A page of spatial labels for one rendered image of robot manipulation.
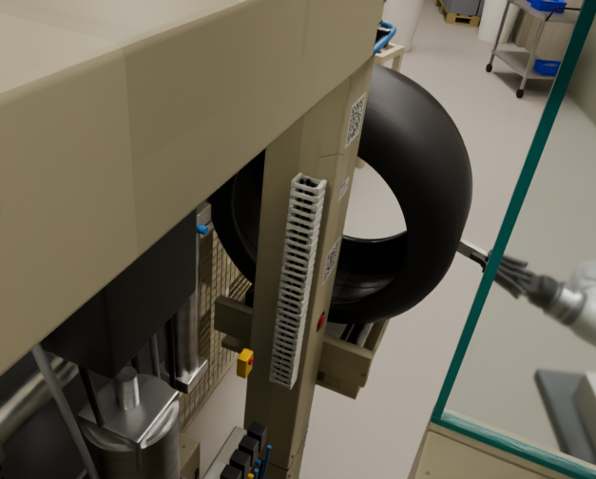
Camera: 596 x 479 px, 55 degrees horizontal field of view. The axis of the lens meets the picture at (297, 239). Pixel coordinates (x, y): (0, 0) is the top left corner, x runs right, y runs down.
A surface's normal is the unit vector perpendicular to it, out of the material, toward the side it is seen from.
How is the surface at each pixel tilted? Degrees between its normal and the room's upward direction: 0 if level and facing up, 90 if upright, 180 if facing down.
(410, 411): 0
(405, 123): 30
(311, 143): 90
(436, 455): 0
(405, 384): 0
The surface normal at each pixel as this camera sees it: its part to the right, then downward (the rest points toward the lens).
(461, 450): 0.11, -0.81
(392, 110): 0.31, -0.50
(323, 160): -0.39, 0.49
